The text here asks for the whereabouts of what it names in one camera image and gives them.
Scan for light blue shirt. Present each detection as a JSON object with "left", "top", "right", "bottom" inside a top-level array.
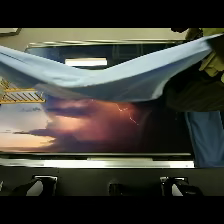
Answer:
[{"left": 0, "top": 33, "right": 224, "bottom": 104}]

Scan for blue jeans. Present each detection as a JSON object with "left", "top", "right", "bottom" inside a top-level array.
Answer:
[{"left": 184, "top": 110, "right": 224, "bottom": 169}]

